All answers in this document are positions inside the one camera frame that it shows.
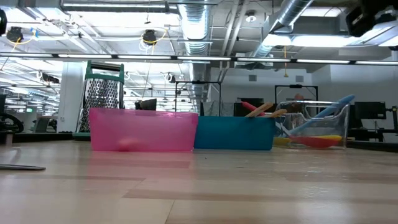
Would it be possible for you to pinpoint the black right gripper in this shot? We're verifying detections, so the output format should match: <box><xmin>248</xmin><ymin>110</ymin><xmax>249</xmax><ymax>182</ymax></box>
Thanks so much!
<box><xmin>345</xmin><ymin>5</ymin><xmax>376</xmax><ymax>38</ymax></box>

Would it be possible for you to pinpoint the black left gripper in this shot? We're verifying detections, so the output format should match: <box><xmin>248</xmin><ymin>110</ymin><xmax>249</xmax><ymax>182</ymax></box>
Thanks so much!
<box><xmin>0</xmin><ymin>9</ymin><xmax>8</xmax><ymax>36</ymax></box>

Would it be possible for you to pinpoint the blue silicone spoon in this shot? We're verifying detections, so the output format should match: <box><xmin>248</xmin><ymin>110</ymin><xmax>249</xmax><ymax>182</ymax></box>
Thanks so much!
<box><xmin>288</xmin><ymin>94</ymin><xmax>356</xmax><ymax>136</ymax></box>

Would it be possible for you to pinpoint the orange spatula with wooden handle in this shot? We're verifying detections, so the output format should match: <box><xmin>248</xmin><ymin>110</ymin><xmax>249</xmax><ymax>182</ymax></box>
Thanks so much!
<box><xmin>244</xmin><ymin>102</ymin><xmax>274</xmax><ymax>118</ymax></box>

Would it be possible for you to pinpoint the yellow silicone spatula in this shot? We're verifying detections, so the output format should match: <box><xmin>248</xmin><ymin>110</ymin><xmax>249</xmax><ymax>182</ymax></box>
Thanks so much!
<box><xmin>273</xmin><ymin>134</ymin><xmax>343</xmax><ymax>147</ymax></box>

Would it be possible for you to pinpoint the black ceiling device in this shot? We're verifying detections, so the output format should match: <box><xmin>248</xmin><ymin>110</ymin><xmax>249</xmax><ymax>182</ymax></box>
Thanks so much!
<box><xmin>142</xmin><ymin>29</ymin><xmax>158</xmax><ymax>45</ymax></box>
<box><xmin>5</xmin><ymin>26</ymin><xmax>24</xmax><ymax>44</ymax></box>

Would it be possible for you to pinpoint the wide black monitor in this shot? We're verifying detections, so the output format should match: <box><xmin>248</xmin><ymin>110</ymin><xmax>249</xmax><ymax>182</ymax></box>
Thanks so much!
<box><xmin>354</xmin><ymin>101</ymin><xmax>388</xmax><ymax>121</ymax></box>

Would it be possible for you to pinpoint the clear plastic bin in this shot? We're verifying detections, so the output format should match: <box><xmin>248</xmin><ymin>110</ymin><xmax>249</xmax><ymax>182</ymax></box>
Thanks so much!
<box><xmin>273</xmin><ymin>100</ymin><xmax>351</xmax><ymax>150</ymax></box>

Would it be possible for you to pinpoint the teal-framed metal box grater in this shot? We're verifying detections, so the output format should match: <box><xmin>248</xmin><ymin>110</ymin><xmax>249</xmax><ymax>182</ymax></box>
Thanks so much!
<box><xmin>72</xmin><ymin>60</ymin><xmax>126</xmax><ymax>140</ymax></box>

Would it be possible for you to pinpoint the blue-white patterned knife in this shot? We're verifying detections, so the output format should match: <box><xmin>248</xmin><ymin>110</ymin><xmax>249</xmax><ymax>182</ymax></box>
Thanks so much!
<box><xmin>0</xmin><ymin>164</ymin><xmax>47</xmax><ymax>172</ymax></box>

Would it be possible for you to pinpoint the dark monitor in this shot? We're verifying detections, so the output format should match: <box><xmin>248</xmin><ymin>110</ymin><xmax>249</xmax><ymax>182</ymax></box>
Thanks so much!
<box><xmin>233</xmin><ymin>98</ymin><xmax>268</xmax><ymax>118</ymax></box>

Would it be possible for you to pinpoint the small black monitor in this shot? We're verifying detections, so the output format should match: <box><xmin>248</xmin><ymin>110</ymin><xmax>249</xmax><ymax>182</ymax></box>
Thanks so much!
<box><xmin>134</xmin><ymin>98</ymin><xmax>158</xmax><ymax>113</ymax></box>

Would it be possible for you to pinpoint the blue plastic bin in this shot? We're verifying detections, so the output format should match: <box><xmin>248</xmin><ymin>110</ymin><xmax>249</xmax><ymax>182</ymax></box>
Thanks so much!
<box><xmin>193</xmin><ymin>115</ymin><xmax>276</xmax><ymax>151</ymax></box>

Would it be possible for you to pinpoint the pink translucent plastic bin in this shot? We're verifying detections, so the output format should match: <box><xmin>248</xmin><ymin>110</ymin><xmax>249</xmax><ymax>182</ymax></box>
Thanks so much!
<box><xmin>88</xmin><ymin>107</ymin><xmax>199</xmax><ymax>152</ymax></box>

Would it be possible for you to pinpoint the black stand frame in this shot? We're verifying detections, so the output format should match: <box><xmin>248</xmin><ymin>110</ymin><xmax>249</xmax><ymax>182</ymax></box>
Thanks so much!
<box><xmin>174</xmin><ymin>80</ymin><xmax>222</xmax><ymax>116</ymax></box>
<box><xmin>274</xmin><ymin>84</ymin><xmax>318</xmax><ymax>103</ymax></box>

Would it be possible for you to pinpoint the silver air duct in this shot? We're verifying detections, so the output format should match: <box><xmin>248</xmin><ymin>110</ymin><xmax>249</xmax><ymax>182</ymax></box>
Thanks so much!
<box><xmin>177</xmin><ymin>0</ymin><xmax>213</xmax><ymax>83</ymax></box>

